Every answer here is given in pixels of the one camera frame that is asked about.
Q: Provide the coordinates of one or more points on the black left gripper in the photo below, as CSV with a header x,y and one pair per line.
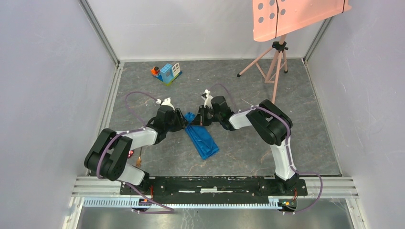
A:
x,y
182,123

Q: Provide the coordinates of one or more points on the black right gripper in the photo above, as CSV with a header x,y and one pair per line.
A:
x,y
199,119

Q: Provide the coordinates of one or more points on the blue cloth napkin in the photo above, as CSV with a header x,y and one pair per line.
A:
x,y
201,138

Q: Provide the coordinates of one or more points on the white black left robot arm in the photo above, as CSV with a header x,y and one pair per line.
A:
x,y
109,153

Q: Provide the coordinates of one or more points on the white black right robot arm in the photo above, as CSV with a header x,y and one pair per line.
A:
x,y
271,124

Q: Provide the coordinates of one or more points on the colourful toy block house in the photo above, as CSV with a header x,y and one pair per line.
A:
x,y
167,74

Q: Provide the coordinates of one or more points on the pink purple metallic spoon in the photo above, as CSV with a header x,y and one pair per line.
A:
x,y
130,154

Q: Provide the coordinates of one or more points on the copper metallic fork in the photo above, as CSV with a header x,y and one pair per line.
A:
x,y
139,159

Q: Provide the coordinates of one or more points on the pink music stand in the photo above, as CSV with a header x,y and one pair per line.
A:
x,y
275,19

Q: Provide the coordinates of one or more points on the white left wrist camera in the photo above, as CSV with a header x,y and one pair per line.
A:
x,y
166,102

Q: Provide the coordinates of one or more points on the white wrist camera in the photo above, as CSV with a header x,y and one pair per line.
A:
x,y
166,102
206,96

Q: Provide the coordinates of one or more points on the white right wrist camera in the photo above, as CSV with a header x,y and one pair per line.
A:
x,y
206,96

